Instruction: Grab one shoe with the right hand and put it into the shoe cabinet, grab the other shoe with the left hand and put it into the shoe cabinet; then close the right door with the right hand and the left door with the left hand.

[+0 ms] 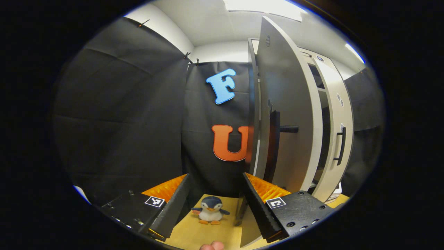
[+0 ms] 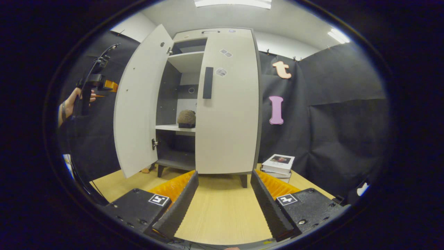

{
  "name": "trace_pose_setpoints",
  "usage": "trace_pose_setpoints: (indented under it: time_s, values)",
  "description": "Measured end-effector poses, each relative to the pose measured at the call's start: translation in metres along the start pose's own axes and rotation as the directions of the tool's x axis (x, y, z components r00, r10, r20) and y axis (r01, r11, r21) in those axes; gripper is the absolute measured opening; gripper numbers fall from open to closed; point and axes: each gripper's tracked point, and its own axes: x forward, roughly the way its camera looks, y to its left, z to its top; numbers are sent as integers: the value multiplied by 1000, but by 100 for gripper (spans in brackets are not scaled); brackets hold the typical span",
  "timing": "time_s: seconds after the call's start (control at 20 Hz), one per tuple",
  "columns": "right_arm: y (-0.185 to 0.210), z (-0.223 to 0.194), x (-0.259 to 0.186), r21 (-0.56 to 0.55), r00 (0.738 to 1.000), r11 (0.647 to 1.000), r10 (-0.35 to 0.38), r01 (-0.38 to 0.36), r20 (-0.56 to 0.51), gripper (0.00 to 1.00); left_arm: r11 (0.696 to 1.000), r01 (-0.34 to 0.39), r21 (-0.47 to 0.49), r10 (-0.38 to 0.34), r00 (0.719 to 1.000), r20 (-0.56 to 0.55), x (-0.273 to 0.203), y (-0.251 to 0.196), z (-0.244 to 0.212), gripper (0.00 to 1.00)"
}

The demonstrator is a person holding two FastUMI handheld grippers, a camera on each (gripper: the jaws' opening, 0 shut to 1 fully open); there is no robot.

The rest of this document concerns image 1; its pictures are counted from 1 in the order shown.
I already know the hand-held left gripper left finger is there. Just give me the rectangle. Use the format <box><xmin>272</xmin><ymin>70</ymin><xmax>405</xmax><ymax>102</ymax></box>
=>
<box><xmin>100</xmin><ymin>173</ymin><xmax>191</xmax><ymax>241</ymax></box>

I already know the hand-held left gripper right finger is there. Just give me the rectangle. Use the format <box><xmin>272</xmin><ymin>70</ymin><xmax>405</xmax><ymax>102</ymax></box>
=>
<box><xmin>242</xmin><ymin>172</ymin><xmax>336</xmax><ymax>243</ymax></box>

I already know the white shoe cabinet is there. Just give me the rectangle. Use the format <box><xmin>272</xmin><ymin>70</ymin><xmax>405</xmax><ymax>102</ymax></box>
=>
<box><xmin>247</xmin><ymin>37</ymin><xmax>333</xmax><ymax>190</ymax></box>

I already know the white cabinet door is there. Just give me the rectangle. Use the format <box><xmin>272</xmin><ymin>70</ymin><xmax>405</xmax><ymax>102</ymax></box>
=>
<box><xmin>239</xmin><ymin>16</ymin><xmax>325</xmax><ymax>248</ymax></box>
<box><xmin>310</xmin><ymin>56</ymin><xmax>355</xmax><ymax>203</ymax></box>

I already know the penguin plush toy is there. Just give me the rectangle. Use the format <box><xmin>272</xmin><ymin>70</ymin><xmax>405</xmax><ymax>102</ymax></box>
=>
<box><xmin>191</xmin><ymin>195</ymin><xmax>231</xmax><ymax>225</ymax></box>

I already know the black backdrop cloth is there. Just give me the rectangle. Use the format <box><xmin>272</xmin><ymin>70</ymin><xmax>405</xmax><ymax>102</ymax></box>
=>
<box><xmin>52</xmin><ymin>17</ymin><xmax>385</xmax><ymax>205</ymax></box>

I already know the small ceiling light panel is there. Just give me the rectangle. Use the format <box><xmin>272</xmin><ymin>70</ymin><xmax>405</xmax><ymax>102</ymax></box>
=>
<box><xmin>344</xmin><ymin>42</ymin><xmax>365</xmax><ymax>64</ymax></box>

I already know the large ceiling light panel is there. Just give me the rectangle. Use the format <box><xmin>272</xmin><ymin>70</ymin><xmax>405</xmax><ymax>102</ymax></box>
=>
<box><xmin>222</xmin><ymin>0</ymin><xmax>307</xmax><ymax>22</ymax></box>

